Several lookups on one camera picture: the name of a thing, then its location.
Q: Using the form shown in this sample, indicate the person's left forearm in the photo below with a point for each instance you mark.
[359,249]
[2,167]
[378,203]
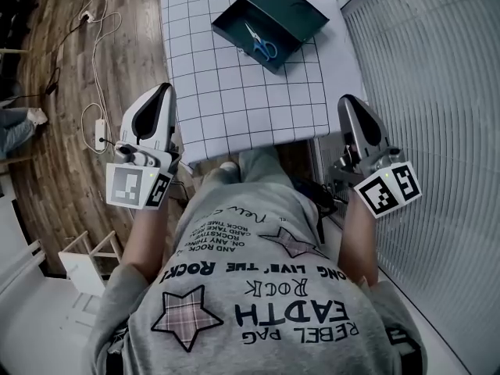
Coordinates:
[150,240]

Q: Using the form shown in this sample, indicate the white checkered tablecloth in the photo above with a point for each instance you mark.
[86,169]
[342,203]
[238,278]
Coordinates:
[242,108]

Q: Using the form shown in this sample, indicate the white wall plug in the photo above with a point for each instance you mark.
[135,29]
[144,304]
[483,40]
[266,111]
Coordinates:
[86,16]

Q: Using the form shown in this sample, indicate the dark green box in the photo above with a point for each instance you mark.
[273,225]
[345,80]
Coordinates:
[285,10]

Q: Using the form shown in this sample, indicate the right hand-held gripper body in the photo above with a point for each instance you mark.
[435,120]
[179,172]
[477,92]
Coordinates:
[384,193]

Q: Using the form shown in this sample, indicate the person's grey trousers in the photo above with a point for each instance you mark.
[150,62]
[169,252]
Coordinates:
[263,166]

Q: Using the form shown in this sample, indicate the white power strip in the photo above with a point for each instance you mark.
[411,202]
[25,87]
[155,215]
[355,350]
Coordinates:
[100,133]

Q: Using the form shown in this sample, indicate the white slatted blind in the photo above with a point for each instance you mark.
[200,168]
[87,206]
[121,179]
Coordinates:
[433,111]

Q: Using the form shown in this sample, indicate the white cabinet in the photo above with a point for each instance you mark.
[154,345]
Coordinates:
[43,326]

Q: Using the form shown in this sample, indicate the person's light shoe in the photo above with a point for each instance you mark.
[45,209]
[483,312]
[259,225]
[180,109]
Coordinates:
[229,166]

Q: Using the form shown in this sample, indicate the person's right forearm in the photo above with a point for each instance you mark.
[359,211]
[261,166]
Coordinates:
[357,244]

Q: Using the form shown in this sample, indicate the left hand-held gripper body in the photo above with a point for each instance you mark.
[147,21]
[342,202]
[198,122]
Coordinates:
[131,188]

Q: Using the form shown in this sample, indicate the white wooden stool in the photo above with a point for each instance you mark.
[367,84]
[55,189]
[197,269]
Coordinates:
[84,266]

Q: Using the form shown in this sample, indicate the person's grey printed shirt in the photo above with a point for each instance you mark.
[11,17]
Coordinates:
[265,295]

